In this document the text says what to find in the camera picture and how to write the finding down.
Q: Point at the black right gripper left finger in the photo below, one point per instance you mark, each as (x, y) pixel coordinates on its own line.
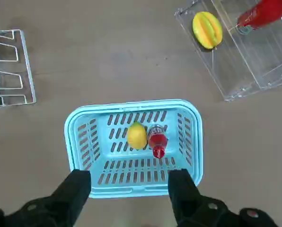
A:
(60, 203)

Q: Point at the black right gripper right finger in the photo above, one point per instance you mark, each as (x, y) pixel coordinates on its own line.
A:
(190, 205)

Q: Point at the red drink bottle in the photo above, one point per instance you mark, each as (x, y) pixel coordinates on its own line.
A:
(264, 11)
(157, 142)

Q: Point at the yellow lemon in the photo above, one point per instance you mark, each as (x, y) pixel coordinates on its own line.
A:
(136, 137)

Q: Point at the light blue plastic basket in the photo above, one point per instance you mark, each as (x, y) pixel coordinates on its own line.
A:
(122, 156)

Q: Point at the clear acrylic rack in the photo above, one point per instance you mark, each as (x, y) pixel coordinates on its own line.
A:
(249, 61)

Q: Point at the yellow green starfruit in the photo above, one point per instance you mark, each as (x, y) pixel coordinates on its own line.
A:
(207, 30)

